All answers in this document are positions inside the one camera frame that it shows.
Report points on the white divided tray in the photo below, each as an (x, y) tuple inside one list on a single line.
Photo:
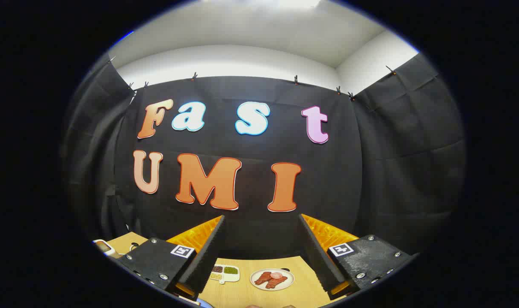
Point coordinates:
[(232, 277)]

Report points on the pile of pale soybeans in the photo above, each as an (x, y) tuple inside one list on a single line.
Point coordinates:
[(215, 276)]

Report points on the pink sausage slice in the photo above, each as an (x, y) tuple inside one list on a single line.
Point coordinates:
[(275, 275)]

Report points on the pile of green beans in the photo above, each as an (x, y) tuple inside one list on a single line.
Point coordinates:
[(230, 270)]

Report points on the white round plate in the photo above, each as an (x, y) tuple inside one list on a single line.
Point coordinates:
[(286, 285)]

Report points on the brown meat piece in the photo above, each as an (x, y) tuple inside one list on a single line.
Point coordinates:
[(261, 279), (278, 282)]

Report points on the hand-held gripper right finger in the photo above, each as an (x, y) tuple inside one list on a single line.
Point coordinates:
[(319, 256)]

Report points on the row of small cloth clips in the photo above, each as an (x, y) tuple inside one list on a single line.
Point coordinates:
[(296, 79)]

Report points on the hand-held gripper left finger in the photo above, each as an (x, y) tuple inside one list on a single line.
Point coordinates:
[(206, 261)]

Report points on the white toaster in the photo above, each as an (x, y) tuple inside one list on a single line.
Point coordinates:
[(105, 248)]

